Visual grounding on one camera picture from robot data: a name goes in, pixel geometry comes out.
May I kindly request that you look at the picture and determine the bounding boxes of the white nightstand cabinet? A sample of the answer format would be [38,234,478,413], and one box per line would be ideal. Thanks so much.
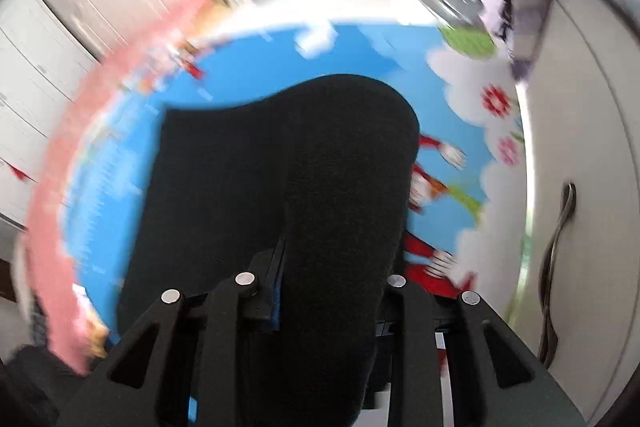
[511,0,639,426]

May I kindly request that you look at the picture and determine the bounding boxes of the blue cartoon bed sheet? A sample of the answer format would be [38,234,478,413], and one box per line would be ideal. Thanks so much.
[60,20,526,427]

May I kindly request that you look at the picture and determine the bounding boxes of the black pants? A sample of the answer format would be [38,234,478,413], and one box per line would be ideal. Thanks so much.
[116,75,419,426]

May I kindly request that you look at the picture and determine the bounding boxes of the pink floral blanket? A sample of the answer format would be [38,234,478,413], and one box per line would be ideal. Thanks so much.
[12,0,217,375]

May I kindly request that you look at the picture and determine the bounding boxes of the dark metal drawer handle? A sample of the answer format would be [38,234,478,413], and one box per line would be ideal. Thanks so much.
[537,181,580,371]

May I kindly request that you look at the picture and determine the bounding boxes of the white wardrobe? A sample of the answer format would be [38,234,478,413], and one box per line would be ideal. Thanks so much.
[1,0,96,227]

